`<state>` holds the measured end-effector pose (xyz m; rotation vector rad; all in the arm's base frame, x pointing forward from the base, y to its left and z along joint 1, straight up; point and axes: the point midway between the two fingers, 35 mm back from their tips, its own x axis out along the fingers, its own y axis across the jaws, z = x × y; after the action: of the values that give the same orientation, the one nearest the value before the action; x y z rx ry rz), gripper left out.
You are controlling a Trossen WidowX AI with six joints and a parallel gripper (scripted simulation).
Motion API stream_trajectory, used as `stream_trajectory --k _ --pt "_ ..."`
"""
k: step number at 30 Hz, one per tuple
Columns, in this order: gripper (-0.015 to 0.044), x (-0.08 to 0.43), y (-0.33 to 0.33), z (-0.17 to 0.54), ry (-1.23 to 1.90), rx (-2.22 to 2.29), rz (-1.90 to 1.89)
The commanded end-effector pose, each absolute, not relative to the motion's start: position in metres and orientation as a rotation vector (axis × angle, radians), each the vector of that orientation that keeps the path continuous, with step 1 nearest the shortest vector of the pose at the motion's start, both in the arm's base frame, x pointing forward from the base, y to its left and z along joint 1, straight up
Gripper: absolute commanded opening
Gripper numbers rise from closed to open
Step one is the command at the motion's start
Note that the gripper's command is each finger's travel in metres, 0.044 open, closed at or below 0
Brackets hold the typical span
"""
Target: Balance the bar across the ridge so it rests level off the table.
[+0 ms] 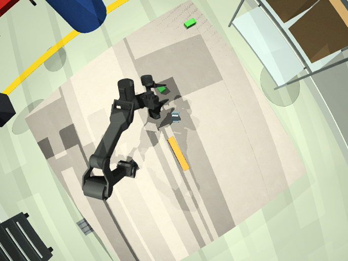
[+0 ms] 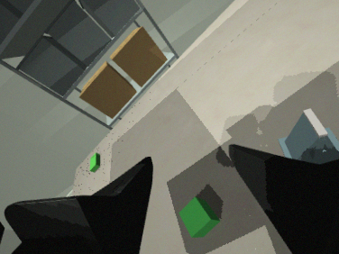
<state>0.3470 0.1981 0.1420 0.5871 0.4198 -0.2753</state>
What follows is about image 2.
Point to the green rectangular bar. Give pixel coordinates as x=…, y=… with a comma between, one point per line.
x=94, y=162

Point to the green cube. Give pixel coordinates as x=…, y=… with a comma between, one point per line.
x=199, y=218

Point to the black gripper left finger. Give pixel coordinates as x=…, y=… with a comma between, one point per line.
x=112, y=219

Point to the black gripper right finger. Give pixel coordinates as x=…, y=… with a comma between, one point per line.
x=300, y=198

